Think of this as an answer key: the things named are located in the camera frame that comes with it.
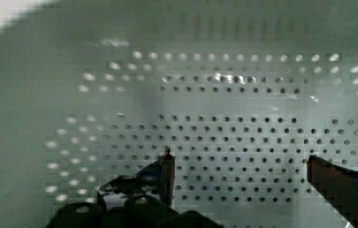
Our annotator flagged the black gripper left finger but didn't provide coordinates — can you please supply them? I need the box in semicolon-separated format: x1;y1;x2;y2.
97;147;176;209

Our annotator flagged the green plastic strainer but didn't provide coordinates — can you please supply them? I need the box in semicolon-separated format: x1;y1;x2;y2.
0;0;358;228

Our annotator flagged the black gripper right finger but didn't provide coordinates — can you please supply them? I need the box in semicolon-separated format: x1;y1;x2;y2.
307;155;358;228

